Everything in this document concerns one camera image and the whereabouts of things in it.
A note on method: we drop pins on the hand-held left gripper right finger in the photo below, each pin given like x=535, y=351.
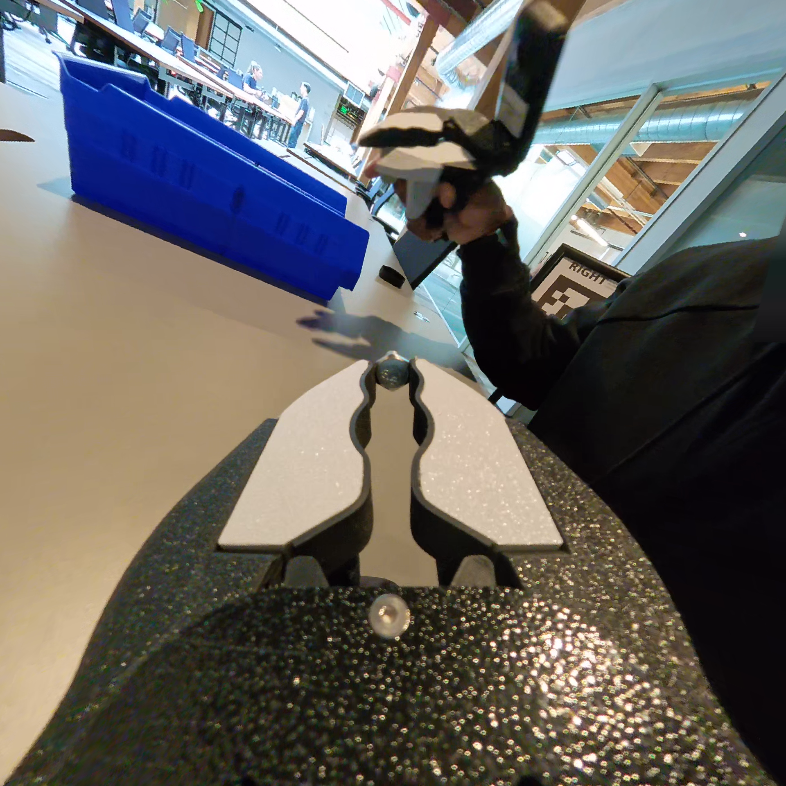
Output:
x=485, y=473

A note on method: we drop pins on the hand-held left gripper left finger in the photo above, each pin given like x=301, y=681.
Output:
x=301, y=473

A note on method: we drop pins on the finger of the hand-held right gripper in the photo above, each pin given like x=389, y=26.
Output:
x=418, y=127
x=424, y=184

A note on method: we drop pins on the silver metal bolt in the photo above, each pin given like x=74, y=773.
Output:
x=391, y=372

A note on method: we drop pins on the blue plastic storage bin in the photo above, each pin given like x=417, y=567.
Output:
x=209, y=184

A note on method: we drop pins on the person's right forearm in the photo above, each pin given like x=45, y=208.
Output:
x=522, y=319

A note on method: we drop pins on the person's right hand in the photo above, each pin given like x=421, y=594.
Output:
x=473, y=211

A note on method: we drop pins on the black office chair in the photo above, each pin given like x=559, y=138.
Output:
x=420, y=256

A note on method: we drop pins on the framed black-white marker sign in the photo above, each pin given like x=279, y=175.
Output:
x=575, y=285

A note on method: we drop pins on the person's dark jacket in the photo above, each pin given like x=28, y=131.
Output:
x=688, y=467

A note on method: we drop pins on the wooden post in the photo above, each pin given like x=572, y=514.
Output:
x=415, y=68

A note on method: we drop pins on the metal ventilation duct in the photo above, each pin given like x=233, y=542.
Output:
x=663, y=120

